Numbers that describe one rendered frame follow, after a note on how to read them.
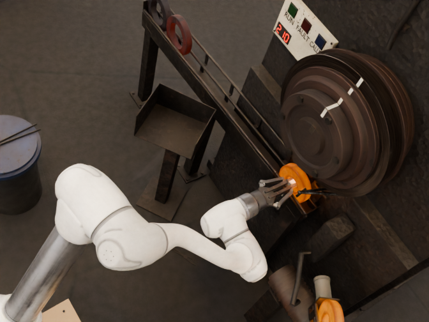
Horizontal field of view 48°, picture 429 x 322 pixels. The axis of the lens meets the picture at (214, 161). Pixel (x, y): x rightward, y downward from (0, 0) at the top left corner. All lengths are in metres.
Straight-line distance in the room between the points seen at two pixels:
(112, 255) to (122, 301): 1.18
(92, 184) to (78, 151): 1.44
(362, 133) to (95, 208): 0.76
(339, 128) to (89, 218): 0.72
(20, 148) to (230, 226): 0.99
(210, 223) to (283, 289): 0.45
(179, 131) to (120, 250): 0.97
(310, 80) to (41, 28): 2.12
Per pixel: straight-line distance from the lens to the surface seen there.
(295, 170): 1.81
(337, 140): 1.42
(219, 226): 1.65
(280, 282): 1.93
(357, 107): 1.42
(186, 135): 2.03
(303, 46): 1.76
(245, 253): 1.62
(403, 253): 1.76
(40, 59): 3.09
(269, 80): 1.96
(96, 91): 2.92
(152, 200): 2.52
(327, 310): 1.72
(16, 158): 2.16
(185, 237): 1.40
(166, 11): 2.35
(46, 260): 1.40
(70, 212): 1.26
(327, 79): 1.47
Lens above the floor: 2.24
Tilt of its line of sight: 56 degrees down
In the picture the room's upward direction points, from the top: 21 degrees clockwise
